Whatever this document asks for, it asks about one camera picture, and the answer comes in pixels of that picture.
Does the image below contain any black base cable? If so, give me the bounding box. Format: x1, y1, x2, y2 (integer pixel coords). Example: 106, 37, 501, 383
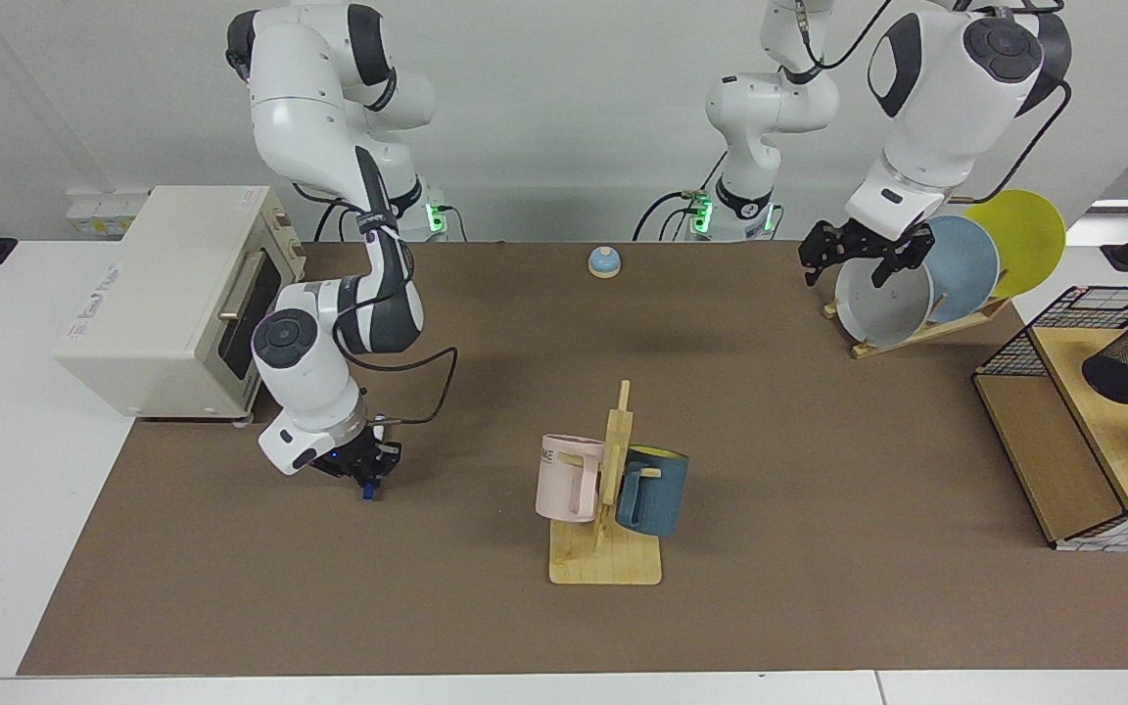
633, 147, 727, 242

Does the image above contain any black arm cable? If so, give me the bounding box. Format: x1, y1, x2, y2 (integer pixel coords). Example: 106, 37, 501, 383
337, 328, 459, 428
789, 0, 1074, 207

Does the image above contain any wire basket with wooden floor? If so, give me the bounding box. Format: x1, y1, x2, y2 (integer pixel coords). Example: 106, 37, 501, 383
973, 286, 1128, 552

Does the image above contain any yellow plate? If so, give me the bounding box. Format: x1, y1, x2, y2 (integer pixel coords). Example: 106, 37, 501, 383
963, 189, 1067, 300

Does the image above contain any pink cup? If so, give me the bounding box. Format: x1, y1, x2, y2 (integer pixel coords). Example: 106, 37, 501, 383
536, 434, 606, 524

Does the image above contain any wooden plate rack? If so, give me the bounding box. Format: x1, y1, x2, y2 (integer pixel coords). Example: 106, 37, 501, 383
823, 297, 1012, 360

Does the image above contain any grey plate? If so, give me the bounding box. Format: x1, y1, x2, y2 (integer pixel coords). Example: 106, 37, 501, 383
835, 250, 935, 346

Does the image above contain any wooden cup stand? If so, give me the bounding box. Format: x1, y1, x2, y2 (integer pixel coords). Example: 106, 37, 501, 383
549, 380, 663, 587

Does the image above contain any brown table cloth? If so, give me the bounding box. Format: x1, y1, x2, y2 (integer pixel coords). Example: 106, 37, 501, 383
16, 241, 1128, 677

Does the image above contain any light blue plate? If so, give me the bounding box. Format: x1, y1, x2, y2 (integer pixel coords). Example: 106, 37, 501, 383
919, 215, 1001, 324

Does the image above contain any pale toaster oven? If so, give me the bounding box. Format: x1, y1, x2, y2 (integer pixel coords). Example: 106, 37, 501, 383
53, 186, 308, 424

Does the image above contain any dark teal cup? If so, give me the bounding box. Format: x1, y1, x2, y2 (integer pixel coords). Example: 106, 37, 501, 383
615, 446, 690, 539

